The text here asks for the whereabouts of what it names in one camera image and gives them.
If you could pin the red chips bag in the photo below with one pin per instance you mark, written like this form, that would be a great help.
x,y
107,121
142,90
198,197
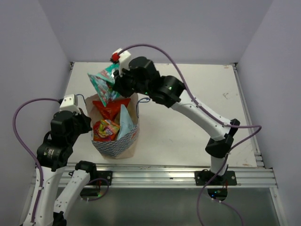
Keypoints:
x,y
112,109

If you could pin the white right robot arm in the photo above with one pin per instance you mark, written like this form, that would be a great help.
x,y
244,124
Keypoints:
x,y
172,93

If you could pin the aluminium front mounting rail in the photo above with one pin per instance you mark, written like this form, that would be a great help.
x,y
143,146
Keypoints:
x,y
144,176

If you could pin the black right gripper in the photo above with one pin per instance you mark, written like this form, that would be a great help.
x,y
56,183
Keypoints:
x,y
119,83

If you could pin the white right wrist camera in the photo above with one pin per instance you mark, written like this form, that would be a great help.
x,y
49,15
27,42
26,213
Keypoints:
x,y
122,58

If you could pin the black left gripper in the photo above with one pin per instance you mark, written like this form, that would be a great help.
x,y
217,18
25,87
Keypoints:
x,y
86,120

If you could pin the green candy packet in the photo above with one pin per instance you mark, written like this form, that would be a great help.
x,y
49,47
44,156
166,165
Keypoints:
x,y
103,83

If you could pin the colourful twisted candy packet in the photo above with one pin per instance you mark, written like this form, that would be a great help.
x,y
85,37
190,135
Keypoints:
x,y
105,130

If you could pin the aluminium table edge rail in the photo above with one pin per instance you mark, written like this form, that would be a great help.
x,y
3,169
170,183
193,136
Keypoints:
x,y
255,147

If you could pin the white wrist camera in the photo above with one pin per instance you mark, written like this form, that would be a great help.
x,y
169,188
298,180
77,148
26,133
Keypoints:
x,y
122,58
70,103

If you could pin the white paper bag blue handles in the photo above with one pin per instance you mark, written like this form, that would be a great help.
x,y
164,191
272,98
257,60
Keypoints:
x,y
117,149

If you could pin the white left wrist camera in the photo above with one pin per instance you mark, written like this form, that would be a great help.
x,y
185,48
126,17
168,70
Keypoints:
x,y
70,103

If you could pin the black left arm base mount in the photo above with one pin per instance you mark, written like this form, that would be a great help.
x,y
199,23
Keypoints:
x,y
98,187

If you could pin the blue cassava chips bag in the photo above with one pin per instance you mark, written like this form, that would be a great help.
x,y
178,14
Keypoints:
x,y
126,123

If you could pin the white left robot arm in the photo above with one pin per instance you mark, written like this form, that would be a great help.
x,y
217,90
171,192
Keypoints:
x,y
47,207

